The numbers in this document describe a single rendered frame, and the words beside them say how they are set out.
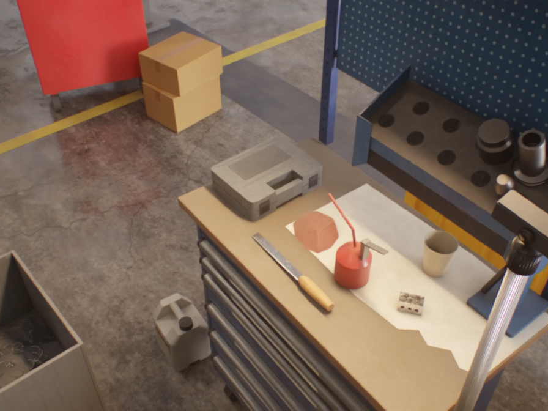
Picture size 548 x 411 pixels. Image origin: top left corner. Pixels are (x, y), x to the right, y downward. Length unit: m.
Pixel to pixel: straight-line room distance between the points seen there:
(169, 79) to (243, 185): 2.00
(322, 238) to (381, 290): 0.21
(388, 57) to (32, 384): 1.35
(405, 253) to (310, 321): 0.33
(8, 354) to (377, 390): 1.41
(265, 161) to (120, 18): 2.26
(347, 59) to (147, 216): 1.69
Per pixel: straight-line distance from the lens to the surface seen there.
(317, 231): 1.54
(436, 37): 1.47
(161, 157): 3.49
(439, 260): 1.47
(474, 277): 1.55
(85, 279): 2.87
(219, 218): 1.63
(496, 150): 1.30
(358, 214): 1.65
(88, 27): 3.81
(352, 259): 1.40
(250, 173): 1.66
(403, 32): 1.53
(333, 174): 1.78
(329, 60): 1.75
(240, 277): 1.60
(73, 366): 1.97
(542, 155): 1.25
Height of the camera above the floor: 2.05
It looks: 41 degrees down
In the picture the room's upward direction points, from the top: straight up
